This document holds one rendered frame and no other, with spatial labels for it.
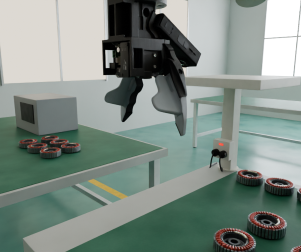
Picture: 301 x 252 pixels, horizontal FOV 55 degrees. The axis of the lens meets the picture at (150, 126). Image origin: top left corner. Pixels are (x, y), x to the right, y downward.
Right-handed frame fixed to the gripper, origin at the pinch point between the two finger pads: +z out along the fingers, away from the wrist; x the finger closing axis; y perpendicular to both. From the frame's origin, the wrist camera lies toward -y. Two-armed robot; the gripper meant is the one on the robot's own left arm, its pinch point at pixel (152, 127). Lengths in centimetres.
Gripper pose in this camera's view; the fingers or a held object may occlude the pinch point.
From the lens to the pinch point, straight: 48.2
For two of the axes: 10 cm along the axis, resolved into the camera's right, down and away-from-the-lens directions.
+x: 6.7, 1.5, -7.3
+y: -7.4, 1.4, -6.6
